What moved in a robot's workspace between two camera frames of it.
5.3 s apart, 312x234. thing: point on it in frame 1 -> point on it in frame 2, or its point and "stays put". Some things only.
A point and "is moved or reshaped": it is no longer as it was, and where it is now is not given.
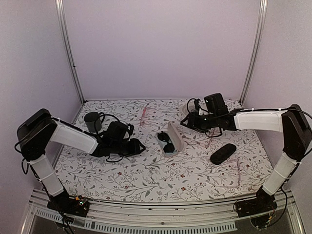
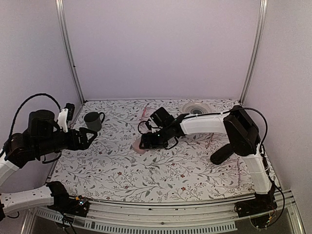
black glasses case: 223,153 stays put
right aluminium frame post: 257,49 stays put
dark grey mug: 93,122 stays put
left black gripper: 135,149 -> 83,144
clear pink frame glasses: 232,173 stays put
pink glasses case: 174,139 is moved or reshaped
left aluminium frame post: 60,9 stays put
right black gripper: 193,122 -> 150,143
